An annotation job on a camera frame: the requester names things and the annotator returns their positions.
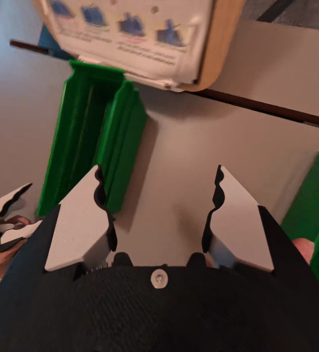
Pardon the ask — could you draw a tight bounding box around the white clipboard stand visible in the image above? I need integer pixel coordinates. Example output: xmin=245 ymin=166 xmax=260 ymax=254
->
xmin=77 ymin=54 xmax=188 ymax=92

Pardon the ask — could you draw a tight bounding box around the instruction sheet on wooden board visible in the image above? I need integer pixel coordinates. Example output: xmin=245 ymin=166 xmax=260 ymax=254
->
xmin=33 ymin=0 xmax=247 ymax=92

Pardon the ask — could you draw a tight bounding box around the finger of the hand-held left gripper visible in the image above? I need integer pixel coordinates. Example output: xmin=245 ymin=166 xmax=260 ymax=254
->
xmin=0 ymin=220 xmax=43 ymax=245
xmin=0 ymin=183 xmax=33 ymax=218

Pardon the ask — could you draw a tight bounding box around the grey desk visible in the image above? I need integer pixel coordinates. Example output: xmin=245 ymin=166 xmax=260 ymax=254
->
xmin=0 ymin=0 xmax=319 ymax=303

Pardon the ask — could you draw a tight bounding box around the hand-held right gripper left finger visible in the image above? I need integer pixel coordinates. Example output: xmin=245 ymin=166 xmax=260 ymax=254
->
xmin=44 ymin=164 xmax=118 ymax=273

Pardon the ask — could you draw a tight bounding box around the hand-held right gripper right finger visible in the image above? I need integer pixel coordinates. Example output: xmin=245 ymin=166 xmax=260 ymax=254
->
xmin=202 ymin=164 xmax=275 ymax=273

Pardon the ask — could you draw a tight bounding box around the person's right hand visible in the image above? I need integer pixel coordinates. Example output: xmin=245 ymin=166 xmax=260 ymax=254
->
xmin=292 ymin=238 xmax=315 ymax=266

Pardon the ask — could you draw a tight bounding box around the black desk cable cover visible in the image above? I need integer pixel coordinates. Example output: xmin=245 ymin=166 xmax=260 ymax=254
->
xmin=38 ymin=24 xmax=76 ymax=61

